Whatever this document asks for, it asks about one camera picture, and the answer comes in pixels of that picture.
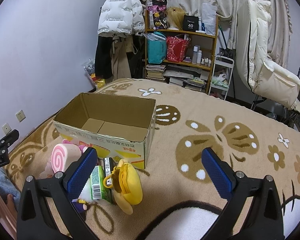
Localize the blonde wig head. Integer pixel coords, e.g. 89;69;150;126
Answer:
166;7;186;30

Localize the white reclining chair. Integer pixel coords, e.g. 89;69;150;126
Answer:
235;0;300;114

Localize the green tissue pack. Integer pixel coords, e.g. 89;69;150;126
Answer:
90;165;112;204

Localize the black box with 40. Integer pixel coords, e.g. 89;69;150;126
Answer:
183;15;199;32

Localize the purple haired plush doll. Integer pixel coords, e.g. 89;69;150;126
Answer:
72;179;94;213

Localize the stack of books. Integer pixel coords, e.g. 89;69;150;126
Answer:
146;64;166;81

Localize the person's hand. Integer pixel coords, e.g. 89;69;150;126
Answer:
6;194;17;219

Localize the white trolley cart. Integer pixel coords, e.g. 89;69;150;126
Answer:
209;55;234;100

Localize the pink swirl roll plush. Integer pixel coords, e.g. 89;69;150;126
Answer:
50;139;82;173

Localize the beige patterned carpet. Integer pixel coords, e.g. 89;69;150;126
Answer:
7;79;300;239

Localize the teal bag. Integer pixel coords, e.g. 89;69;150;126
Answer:
147;31;167;64

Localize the white wall socket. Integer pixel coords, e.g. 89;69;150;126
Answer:
2;123;12;135
15;110;26;122

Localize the red gift bag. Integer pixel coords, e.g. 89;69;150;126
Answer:
166;36;190;63

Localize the white puffer jacket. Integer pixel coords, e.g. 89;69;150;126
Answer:
98;0;145;38

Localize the open cardboard box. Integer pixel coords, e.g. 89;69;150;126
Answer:
53;93;156;170

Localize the black face tissue pack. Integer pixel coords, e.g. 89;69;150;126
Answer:
103;157;115;177

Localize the beige hanging coat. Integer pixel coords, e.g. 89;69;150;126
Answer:
110;36;134;80

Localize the yellow plush toy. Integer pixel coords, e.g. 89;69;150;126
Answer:
103;159;143;215

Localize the pink towel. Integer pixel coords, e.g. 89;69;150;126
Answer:
39;161;54;179

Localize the wooden shelf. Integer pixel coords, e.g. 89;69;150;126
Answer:
145;10;218;94

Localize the plastic bag of toys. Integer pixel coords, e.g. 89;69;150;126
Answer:
83;59;106;90

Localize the pink white plush toy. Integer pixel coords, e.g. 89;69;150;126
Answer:
62;139;88;153

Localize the black hanging garment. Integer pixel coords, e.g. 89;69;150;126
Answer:
95;36;113;79

